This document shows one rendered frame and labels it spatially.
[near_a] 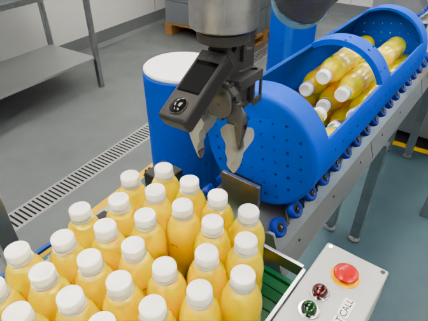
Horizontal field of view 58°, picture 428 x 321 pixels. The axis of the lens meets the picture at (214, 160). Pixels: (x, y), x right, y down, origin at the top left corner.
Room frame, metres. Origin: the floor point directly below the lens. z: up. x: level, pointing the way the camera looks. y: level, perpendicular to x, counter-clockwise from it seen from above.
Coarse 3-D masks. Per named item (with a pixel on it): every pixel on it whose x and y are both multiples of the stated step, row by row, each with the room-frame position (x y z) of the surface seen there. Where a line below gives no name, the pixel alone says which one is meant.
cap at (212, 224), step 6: (204, 216) 0.50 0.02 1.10; (210, 216) 0.50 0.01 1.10; (216, 216) 0.50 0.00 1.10; (204, 222) 0.49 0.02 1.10; (210, 222) 0.49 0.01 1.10; (216, 222) 0.49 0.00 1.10; (222, 222) 0.49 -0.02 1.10; (204, 228) 0.48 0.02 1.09; (210, 228) 0.47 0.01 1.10; (216, 228) 0.47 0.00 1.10; (222, 228) 0.48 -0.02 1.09; (210, 234) 0.47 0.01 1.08; (216, 234) 0.48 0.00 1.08
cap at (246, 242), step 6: (240, 234) 0.46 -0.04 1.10; (246, 234) 0.46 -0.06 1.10; (252, 234) 0.46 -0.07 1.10; (234, 240) 0.45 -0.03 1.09; (240, 240) 0.45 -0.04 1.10; (246, 240) 0.45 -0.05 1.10; (252, 240) 0.45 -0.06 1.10; (240, 246) 0.43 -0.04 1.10; (246, 246) 0.43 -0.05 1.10; (252, 246) 0.43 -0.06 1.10; (240, 252) 0.43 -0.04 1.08; (246, 252) 0.43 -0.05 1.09; (252, 252) 0.43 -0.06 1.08
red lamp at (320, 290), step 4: (316, 284) 0.35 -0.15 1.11; (320, 284) 0.35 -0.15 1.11; (316, 288) 0.34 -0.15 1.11; (320, 288) 0.34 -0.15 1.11; (324, 288) 0.34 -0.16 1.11; (316, 292) 0.34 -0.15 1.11; (320, 292) 0.34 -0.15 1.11; (324, 292) 0.34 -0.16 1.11; (316, 296) 0.33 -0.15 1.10; (320, 296) 0.33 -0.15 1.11; (324, 296) 0.33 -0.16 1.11
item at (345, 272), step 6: (342, 264) 0.38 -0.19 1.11; (348, 264) 0.38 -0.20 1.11; (336, 270) 0.37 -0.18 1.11; (342, 270) 0.37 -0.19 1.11; (348, 270) 0.37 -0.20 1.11; (354, 270) 0.37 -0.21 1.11; (336, 276) 0.36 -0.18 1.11; (342, 276) 0.36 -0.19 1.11; (348, 276) 0.36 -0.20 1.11; (354, 276) 0.36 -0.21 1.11; (348, 282) 0.35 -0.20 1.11; (354, 282) 0.36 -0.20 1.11
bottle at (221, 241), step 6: (198, 234) 0.49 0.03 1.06; (204, 234) 0.48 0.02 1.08; (222, 234) 0.49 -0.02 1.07; (198, 240) 0.48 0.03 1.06; (204, 240) 0.47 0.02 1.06; (210, 240) 0.47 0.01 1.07; (216, 240) 0.47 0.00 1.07; (222, 240) 0.48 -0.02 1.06; (228, 240) 0.49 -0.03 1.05; (216, 246) 0.47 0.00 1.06; (222, 246) 0.47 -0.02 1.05; (228, 246) 0.48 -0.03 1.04; (222, 252) 0.47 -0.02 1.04; (228, 252) 0.47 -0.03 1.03; (222, 258) 0.46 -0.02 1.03
